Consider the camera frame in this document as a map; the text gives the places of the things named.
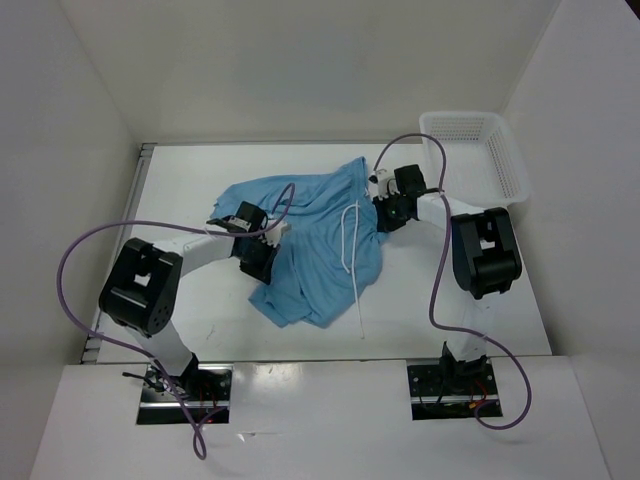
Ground white plastic basket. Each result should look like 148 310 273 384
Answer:
419 111 531 208

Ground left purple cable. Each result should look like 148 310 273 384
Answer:
56 183 296 460

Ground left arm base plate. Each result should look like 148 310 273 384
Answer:
131 364 233 426

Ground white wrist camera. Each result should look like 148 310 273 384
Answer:
261 221 291 248
368 169 399 198

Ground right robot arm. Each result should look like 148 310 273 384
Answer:
369 164 522 393

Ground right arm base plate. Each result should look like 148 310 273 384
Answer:
406 359 503 421

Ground light blue shorts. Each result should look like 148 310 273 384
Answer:
212 157 387 328

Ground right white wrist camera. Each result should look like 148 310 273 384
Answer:
368 169 399 198

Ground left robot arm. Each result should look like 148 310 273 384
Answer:
99 202 291 400

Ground purple cable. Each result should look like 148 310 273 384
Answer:
56 183 296 460
373 132 532 430

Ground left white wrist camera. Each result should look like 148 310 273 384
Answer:
261 221 291 248

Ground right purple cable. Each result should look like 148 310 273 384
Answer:
373 132 532 430

